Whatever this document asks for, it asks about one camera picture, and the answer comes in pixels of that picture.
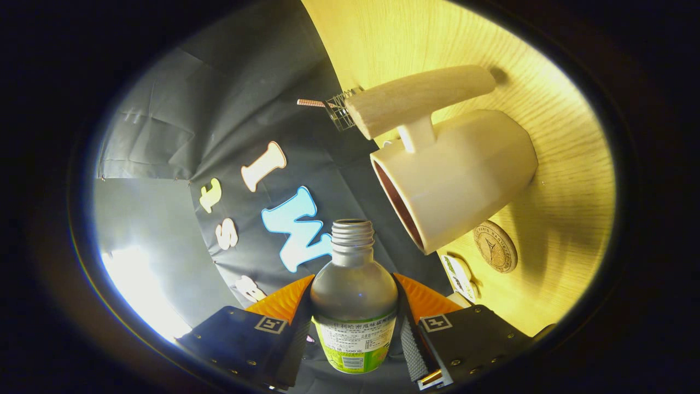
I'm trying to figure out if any wooden table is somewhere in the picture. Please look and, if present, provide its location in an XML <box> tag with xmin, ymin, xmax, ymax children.
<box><xmin>301</xmin><ymin>0</ymin><xmax>617</xmax><ymax>337</ymax></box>

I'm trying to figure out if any white cup with wooden handle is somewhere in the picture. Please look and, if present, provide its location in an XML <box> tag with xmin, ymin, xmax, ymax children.
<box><xmin>343</xmin><ymin>65</ymin><xmax>539</xmax><ymax>256</ymax></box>

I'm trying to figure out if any white divided dish with beans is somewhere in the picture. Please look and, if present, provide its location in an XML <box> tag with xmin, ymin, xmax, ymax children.
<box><xmin>440</xmin><ymin>253</ymin><xmax>482</xmax><ymax>308</ymax></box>

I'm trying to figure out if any silver bottle with green label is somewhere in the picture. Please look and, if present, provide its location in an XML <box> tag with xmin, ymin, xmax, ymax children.
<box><xmin>310</xmin><ymin>219</ymin><xmax>399</xmax><ymax>374</ymax></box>

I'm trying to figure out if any black backdrop cloth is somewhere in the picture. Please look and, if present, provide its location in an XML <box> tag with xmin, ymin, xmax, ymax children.
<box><xmin>96</xmin><ymin>0</ymin><xmax>438</xmax><ymax>394</ymax></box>

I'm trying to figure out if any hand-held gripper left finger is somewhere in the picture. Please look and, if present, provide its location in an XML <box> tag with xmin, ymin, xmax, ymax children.
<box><xmin>175</xmin><ymin>274</ymin><xmax>317</xmax><ymax>391</ymax></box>

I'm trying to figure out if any round cork coaster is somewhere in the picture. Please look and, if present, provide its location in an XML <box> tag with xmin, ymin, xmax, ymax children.
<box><xmin>473</xmin><ymin>220</ymin><xmax>518</xmax><ymax>274</ymax></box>

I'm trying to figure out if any wire basket holder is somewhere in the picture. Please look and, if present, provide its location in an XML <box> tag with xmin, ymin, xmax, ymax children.
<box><xmin>324</xmin><ymin>86</ymin><xmax>364</xmax><ymax>132</ymax></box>

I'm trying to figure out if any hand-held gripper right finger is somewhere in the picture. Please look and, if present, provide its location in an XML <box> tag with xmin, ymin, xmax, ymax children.
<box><xmin>391</xmin><ymin>272</ymin><xmax>556</xmax><ymax>390</ymax></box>

